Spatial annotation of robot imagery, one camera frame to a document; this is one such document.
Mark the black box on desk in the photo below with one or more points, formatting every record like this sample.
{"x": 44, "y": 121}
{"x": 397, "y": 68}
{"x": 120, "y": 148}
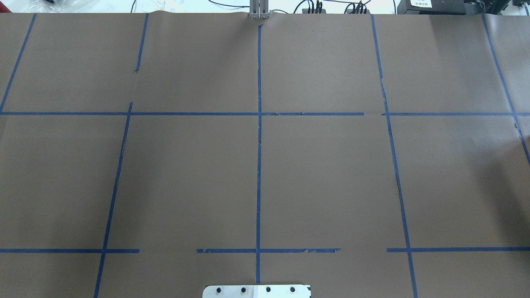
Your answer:
{"x": 439, "y": 7}

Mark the grey aluminium frame post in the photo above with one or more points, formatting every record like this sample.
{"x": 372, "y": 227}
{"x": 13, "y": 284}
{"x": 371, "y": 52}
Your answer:
{"x": 259, "y": 9}

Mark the white camera stand base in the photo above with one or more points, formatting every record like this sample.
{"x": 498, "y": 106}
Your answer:
{"x": 258, "y": 291}

